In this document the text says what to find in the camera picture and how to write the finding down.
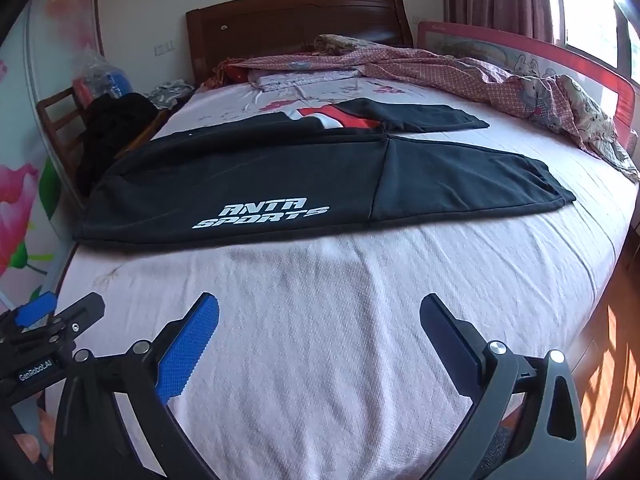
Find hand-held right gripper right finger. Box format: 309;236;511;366
419;293;587;480

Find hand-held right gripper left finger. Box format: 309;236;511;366
52;291;221;480

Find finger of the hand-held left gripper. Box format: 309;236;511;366
12;291;58;329
49;292;106;342

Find black pants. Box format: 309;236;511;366
72;97;577;247

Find person's grey trousers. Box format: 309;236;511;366
475;422;517;480

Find floral wardrobe door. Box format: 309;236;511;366
0;0;106;313

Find bed with pink sheet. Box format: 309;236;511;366
52;77;640;480

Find wooden chair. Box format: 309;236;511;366
36;85;92;196

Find clear plastic bag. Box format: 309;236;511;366
71;52;132;108

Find grey patterned cloth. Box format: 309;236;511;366
147;79;195;110

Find pink checkered quilt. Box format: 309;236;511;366
215;34;640;183

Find red cloth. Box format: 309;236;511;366
216;57;252;87

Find lilac floral pillow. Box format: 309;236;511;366
249;66;362;93

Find dark wooden headboard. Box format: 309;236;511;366
186;0;415;86

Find window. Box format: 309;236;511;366
552;0;640;81

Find red bed guard rail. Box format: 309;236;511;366
417;21;640;156

